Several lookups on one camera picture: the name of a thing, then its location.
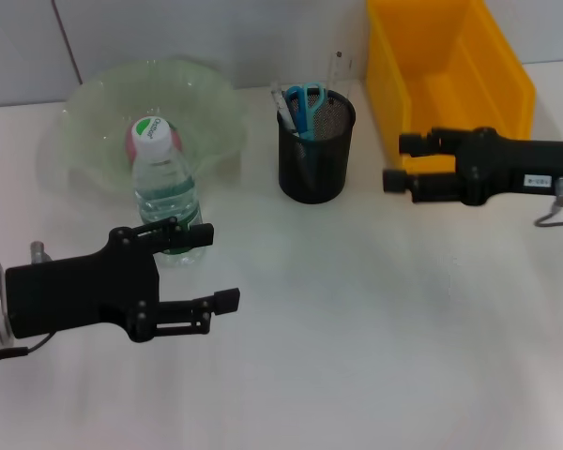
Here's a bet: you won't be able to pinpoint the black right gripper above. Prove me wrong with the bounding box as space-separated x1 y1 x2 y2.
382 126 563 207

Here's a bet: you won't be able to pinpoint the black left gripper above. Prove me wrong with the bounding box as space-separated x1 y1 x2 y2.
4 216 242 343

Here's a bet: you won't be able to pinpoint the clear green-label water bottle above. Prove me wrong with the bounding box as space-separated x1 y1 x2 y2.
129 115 207 269

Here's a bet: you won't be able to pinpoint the blue sheathed scissors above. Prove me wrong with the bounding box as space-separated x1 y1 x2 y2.
284 82 327 188

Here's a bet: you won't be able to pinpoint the transparent plastic ruler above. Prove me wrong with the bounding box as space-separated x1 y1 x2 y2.
316 50 356 99

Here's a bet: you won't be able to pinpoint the pink peach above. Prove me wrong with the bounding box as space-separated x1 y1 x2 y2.
124 122 187 163

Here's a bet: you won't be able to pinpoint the grey white ballpoint pen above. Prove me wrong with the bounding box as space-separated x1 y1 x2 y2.
270 88 301 140

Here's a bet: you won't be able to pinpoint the black mesh pen holder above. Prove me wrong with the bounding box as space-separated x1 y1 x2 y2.
276 88 358 205

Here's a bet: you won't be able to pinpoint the green glass fruit bowl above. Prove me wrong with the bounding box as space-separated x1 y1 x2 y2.
37 55 250 198

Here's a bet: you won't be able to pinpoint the yellow plastic bin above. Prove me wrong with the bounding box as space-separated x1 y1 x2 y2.
366 0 539 177

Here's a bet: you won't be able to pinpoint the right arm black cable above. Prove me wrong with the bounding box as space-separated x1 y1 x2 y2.
533 176 563 230

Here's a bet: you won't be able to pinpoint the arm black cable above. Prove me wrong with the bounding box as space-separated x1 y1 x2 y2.
0 331 55 361
533 176 563 230

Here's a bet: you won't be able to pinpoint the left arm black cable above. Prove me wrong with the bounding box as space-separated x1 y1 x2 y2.
0 331 55 361

